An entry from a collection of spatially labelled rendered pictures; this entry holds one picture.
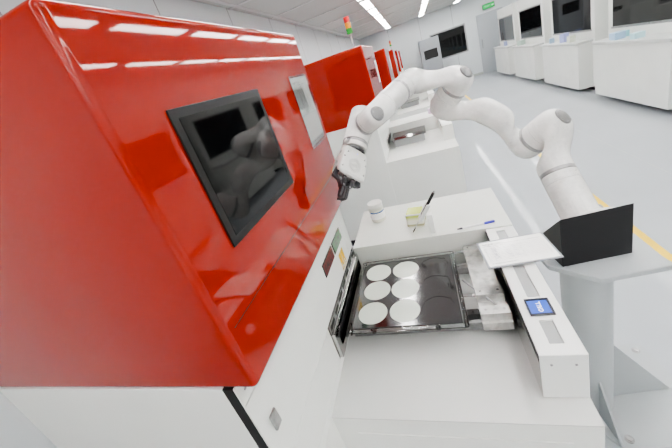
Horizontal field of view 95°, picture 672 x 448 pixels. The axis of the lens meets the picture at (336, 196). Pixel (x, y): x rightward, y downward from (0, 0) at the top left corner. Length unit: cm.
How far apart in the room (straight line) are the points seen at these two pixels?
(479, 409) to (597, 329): 75
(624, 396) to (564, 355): 116
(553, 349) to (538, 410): 16
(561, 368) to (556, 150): 77
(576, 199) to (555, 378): 63
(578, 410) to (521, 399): 11
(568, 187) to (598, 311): 48
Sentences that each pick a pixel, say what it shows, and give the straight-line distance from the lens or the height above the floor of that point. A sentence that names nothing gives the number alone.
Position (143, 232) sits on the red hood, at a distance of 50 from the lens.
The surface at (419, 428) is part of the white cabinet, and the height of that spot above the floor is 79.
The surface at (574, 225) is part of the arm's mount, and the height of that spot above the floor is 98.
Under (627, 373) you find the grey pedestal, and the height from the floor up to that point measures 15.
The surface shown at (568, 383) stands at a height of 87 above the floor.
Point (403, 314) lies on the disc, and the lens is 109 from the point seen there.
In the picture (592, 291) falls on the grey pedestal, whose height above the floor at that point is 69.
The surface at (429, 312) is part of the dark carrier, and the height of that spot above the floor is 90.
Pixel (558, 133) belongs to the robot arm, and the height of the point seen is 122.
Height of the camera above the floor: 165
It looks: 20 degrees down
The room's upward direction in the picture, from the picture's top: 19 degrees counter-clockwise
